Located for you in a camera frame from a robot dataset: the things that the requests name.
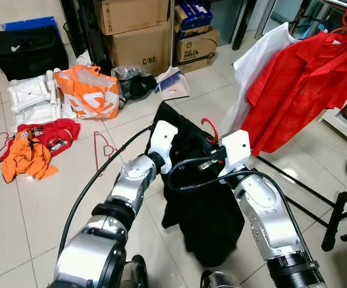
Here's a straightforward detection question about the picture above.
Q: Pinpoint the black shirt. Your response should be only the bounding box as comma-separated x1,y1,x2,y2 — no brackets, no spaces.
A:
152,100,246,268

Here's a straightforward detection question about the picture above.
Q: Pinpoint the black hanger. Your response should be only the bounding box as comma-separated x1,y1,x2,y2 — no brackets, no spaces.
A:
287,15,343,35

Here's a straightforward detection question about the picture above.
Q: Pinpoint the small printed cardboard box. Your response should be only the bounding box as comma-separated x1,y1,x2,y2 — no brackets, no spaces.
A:
174,27,221,73

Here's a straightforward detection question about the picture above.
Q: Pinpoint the black plastic bag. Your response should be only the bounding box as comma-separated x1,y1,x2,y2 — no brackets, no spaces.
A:
111,64,158,101

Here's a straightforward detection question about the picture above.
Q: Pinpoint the plain red shirt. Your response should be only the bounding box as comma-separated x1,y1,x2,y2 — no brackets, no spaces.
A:
240,30,347,158

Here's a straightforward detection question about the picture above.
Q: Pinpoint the grey robot right foot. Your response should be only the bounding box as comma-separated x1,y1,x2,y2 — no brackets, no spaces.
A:
200,269,244,288

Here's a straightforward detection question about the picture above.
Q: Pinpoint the grey robot foot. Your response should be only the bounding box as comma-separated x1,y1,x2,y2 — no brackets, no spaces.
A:
121,255,151,288
200,269,244,288

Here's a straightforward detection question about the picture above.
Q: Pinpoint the large printed cardboard box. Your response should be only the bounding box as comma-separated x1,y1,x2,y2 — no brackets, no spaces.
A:
103,21,175,77

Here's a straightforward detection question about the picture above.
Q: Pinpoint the black clothes rack base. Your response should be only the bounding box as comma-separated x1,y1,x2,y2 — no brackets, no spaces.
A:
245,153,347,253

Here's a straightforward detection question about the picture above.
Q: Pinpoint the orange white shopping bag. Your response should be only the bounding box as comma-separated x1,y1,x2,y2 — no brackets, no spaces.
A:
54,64,126,120

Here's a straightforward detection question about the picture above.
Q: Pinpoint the blue printed carton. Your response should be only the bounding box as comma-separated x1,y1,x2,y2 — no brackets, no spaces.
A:
175,0,214,32

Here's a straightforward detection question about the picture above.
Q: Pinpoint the grey robot left foot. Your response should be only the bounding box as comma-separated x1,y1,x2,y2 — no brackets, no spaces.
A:
121,255,151,288

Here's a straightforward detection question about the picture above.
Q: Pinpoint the plain cardboard box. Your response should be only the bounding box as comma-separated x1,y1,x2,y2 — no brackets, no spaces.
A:
94,0,171,35

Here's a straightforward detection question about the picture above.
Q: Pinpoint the black metal shelf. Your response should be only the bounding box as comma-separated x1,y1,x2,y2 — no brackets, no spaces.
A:
59,0,252,76

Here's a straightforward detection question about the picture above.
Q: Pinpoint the orange shirt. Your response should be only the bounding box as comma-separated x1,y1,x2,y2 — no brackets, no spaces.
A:
1,128,60,183

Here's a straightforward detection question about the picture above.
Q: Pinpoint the white plastic stool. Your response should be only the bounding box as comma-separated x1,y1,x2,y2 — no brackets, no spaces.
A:
7,68,76,125

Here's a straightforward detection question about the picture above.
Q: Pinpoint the black fabric bag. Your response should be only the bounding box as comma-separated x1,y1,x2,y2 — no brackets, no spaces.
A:
0,25,70,81

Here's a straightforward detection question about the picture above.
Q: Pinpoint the blue flat board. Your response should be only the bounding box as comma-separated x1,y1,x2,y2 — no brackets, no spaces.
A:
1,16,61,32

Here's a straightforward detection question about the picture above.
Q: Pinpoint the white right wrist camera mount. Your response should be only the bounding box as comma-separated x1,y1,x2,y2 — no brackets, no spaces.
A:
218,128,252,184

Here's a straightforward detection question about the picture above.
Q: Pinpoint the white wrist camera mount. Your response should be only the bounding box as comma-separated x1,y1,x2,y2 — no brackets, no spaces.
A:
218,128,252,184
147,119,179,175

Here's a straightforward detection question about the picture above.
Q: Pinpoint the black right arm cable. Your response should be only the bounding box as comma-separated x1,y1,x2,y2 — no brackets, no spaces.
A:
166,153,294,244

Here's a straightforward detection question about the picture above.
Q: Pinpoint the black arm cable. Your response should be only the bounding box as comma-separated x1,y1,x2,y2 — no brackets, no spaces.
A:
58,123,162,260
166,153,294,244

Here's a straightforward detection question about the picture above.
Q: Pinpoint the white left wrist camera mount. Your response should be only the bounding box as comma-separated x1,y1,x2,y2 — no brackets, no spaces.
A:
147,119,179,175

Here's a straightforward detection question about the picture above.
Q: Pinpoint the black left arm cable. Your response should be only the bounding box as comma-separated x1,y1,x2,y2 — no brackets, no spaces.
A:
58,123,162,260

